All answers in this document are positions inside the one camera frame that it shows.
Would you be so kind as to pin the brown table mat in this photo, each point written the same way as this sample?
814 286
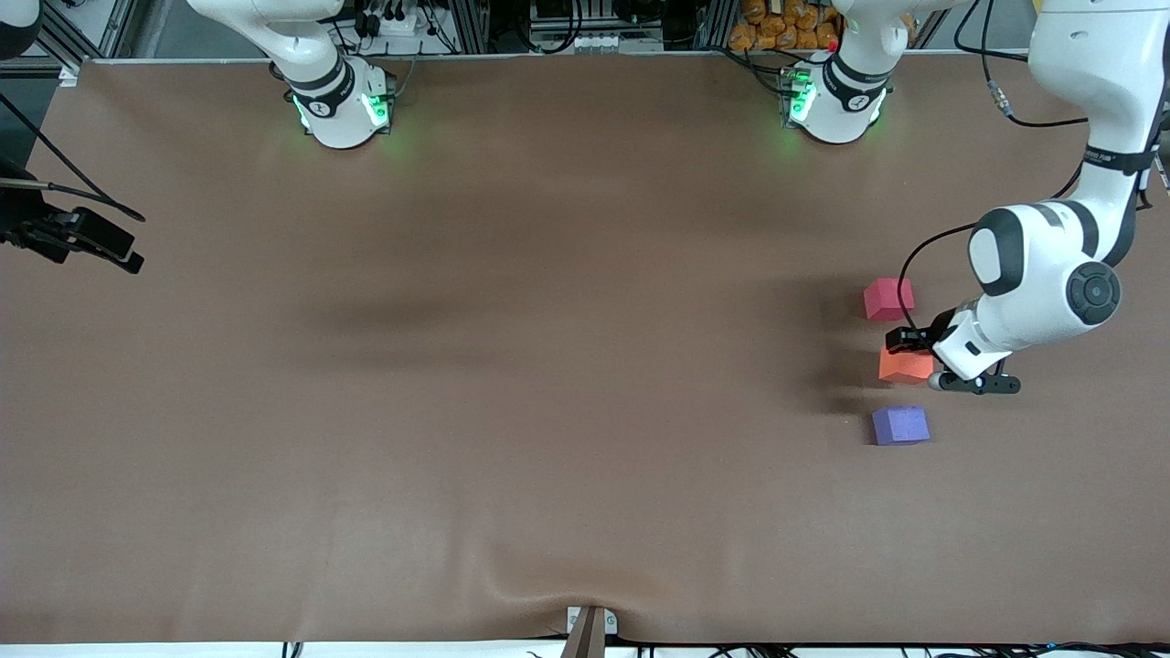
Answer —
548 411

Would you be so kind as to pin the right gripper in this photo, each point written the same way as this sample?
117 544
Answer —
27 228

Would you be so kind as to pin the metal table clamp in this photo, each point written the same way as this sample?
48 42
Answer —
590 631

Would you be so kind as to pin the silver table edge rail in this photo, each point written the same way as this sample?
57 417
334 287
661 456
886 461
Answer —
594 56

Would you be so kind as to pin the bag of orange items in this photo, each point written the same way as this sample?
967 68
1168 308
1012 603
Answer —
777 23

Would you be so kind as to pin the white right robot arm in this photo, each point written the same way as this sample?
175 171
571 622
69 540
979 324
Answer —
320 100

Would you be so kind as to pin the red foam block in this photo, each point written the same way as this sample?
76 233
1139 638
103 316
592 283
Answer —
887 299

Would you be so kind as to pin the metal corner bracket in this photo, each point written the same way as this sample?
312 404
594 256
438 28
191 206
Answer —
69 75

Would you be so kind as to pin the purple foam block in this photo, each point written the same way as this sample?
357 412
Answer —
900 425

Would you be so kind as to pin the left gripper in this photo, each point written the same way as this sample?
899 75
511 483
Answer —
934 334

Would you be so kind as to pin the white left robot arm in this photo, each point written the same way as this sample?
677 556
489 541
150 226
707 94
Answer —
1042 265

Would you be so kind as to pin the white power strip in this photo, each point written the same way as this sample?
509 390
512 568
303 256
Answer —
388 23

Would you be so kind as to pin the orange foam block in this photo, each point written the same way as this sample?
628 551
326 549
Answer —
905 366

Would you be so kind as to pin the white connector strip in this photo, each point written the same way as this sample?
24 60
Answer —
599 41

